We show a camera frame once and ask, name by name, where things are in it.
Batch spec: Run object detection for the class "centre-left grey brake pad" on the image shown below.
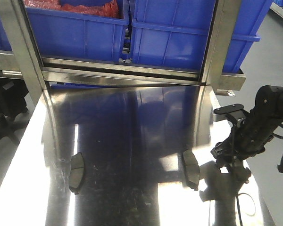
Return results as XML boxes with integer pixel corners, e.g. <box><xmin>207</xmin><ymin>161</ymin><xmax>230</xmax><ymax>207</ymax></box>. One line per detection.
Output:
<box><xmin>68</xmin><ymin>152</ymin><xmax>85</xmax><ymax>194</ymax></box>

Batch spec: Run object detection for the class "black office chair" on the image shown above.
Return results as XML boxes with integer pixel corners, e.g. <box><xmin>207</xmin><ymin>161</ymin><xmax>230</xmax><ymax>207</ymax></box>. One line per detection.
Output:
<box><xmin>0</xmin><ymin>78</ymin><xmax>28</xmax><ymax>145</ymax></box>

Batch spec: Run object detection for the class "stainless steel rack frame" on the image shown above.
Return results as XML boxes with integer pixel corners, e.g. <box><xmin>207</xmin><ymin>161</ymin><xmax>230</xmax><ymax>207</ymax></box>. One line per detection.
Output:
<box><xmin>0</xmin><ymin>0</ymin><xmax>246</xmax><ymax>104</ymax></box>

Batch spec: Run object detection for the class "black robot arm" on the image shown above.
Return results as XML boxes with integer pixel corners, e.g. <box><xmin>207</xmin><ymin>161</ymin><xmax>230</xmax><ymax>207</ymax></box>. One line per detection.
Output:
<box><xmin>211</xmin><ymin>85</ymin><xmax>283</xmax><ymax>167</ymax></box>

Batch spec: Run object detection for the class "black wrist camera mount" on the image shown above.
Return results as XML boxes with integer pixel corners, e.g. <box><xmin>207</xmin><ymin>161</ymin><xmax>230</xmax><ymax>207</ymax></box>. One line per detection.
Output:
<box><xmin>212</xmin><ymin>104</ymin><xmax>248</xmax><ymax>128</ymax></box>

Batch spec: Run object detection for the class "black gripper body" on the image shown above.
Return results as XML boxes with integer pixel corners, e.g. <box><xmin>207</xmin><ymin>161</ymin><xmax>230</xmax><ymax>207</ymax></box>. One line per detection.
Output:
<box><xmin>211</xmin><ymin>140</ymin><xmax>243</xmax><ymax>169</ymax></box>

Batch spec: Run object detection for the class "centre-right grey brake pad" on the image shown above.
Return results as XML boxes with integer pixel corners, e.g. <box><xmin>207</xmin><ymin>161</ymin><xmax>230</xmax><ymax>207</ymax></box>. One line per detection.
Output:
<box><xmin>182</xmin><ymin>150</ymin><xmax>200</xmax><ymax>191</ymax></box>

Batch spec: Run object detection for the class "left blue plastic bin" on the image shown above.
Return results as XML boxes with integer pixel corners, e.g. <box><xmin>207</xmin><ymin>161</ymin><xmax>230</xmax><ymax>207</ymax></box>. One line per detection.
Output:
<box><xmin>25</xmin><ymin>0</ymin><xmax>129</xmax><ymax>62</ymax></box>

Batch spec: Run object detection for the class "right blue plastic bin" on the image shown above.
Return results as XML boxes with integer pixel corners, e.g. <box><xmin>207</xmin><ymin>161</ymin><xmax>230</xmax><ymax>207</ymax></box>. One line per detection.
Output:
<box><xmin>129</xmin><ymin>0</ymin><xmax>272</xmax><ymax>73</ymax></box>

